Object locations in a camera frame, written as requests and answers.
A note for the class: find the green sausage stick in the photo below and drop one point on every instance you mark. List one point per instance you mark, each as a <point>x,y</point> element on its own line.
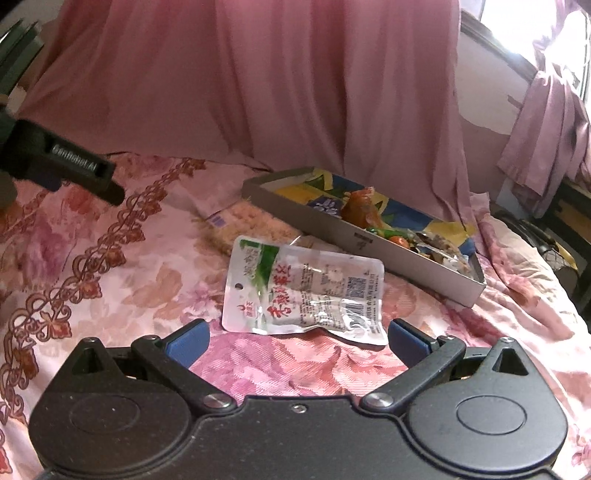
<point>378,230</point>

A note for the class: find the purple snack bar packet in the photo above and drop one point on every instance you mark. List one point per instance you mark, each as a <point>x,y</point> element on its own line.
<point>325,205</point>

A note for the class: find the orange snack packet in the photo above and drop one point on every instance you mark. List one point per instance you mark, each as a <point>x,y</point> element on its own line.
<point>360,207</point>

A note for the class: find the white green snack packet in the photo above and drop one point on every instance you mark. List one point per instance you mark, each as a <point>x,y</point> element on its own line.
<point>286,286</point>

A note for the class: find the large pink curtain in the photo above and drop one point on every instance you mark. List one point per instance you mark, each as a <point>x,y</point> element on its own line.
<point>231,92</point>

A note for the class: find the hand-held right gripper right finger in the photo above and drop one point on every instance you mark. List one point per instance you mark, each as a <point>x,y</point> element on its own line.
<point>408,341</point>

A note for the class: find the blue yellow printed box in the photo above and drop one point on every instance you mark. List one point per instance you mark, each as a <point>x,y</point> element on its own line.
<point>332,226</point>

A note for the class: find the window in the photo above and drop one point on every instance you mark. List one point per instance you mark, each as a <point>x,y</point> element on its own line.
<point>508,27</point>

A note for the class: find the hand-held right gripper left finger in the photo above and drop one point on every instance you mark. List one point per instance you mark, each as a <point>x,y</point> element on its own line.
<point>187,344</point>

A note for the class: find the dark wooden desk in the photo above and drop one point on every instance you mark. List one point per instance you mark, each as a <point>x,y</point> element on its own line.
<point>572,207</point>

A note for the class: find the pink floral bedsheet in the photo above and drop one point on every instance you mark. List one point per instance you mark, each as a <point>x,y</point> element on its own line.
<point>138,277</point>

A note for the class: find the yellow plastic bag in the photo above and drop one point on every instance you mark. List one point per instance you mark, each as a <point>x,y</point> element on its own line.
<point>567,256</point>

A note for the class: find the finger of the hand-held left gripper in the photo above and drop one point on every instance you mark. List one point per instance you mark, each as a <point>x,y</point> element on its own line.
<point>111,191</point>

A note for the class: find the mixed nuts packet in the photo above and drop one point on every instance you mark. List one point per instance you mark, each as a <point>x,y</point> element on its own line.
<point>443,256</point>

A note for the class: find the tied pink curtain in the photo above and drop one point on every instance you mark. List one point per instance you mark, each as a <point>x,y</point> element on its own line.
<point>545,138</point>

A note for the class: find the rice cracker packet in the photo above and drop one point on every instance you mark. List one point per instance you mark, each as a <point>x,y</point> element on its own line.
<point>249,221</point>

